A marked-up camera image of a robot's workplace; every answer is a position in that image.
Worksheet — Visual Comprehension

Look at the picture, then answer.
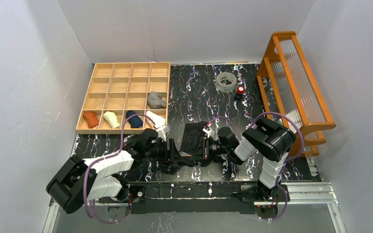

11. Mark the red small cap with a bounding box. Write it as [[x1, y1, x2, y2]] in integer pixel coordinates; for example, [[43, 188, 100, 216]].
[[237, 86, 245, 96]]

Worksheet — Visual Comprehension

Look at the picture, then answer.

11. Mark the wooden compartment tray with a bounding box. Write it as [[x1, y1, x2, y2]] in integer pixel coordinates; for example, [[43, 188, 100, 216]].
[[76, 62, 170, 134]]

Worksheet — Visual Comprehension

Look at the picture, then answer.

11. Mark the clear tape roll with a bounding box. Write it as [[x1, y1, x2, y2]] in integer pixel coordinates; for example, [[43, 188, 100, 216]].
[[216, 72, 237, 93]]

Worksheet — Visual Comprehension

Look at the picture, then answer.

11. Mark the rolled cream underwear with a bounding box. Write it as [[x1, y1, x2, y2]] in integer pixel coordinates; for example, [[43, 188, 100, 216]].
[[103, 111, 121, 129]]

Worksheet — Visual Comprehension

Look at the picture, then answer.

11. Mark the rolled blue underwear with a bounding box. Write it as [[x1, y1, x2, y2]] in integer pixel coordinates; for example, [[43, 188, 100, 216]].
[[125, 110, 143, 128]]

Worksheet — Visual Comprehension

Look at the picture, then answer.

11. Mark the orange wooden rack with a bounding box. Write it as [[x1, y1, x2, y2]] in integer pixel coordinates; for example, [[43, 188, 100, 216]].
[[256, 31, 336, 157]]

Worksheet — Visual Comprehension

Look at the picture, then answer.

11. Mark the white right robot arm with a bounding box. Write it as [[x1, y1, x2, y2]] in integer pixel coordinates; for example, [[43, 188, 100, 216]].
[[179, 117, 296, 200]]

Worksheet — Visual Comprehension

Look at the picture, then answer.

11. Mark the rolled white underwear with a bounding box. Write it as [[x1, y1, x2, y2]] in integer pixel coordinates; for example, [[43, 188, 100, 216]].
[[145, 111, 166, 129]]

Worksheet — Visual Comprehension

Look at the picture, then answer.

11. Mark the rolled orange underwear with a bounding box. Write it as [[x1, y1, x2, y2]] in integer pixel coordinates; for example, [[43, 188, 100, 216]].
[[83, 111, 100, 129]]

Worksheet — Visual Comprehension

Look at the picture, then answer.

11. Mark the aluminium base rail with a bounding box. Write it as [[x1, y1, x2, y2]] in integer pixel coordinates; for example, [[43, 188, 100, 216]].
[[44, 182, 346, 233]]

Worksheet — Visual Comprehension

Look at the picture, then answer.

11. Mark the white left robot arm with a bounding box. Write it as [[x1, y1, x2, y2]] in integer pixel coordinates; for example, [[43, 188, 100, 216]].
[[46, 125, 175, 217]]

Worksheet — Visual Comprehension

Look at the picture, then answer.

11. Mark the grey beige underwear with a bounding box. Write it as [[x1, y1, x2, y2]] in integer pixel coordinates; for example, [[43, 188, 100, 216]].
[[147, 91, 167, 109]]

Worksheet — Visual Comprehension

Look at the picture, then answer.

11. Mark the black striped underwear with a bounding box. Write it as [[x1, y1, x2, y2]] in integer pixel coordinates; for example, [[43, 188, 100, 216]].
[[179, 121, 208, 156]]

